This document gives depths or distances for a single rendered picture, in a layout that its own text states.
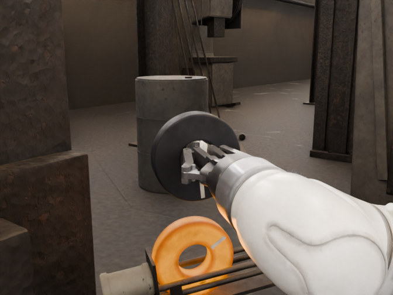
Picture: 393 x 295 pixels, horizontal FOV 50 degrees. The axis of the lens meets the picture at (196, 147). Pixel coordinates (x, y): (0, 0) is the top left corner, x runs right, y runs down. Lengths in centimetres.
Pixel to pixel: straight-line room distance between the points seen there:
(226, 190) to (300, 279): 16
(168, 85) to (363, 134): 139
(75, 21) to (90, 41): 46
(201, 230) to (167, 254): 7
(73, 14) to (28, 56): 754
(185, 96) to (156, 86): 23
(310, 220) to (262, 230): 5
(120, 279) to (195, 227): 16
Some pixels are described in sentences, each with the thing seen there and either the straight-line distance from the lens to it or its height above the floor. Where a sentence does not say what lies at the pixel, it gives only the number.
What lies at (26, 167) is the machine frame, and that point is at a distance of 85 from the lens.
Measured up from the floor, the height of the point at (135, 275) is 69.
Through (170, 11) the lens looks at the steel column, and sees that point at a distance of 485.
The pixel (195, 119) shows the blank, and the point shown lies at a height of 97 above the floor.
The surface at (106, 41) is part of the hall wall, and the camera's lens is 888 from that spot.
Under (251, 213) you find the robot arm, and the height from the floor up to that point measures 93.
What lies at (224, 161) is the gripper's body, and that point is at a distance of 54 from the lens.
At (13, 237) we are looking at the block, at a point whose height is 79.
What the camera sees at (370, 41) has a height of 114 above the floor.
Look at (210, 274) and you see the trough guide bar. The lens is 81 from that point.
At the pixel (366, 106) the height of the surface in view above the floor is 74.
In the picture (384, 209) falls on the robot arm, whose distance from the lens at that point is 50.
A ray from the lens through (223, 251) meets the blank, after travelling 82.
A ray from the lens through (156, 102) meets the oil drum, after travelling 315.
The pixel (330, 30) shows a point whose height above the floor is 128.
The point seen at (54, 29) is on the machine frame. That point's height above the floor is 113.
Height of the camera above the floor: 108
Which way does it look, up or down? 13 degrees down
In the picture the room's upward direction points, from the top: straight up
